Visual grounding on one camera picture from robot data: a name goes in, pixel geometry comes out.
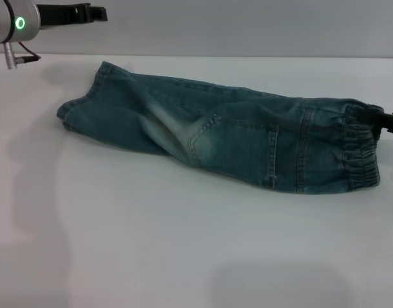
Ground left wrist plug with cable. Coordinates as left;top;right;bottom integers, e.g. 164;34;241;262
3;40;42;70

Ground blue denim shorts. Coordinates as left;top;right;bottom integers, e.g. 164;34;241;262
57;60;387;196

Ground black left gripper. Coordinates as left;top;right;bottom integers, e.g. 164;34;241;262
38;2;108;31

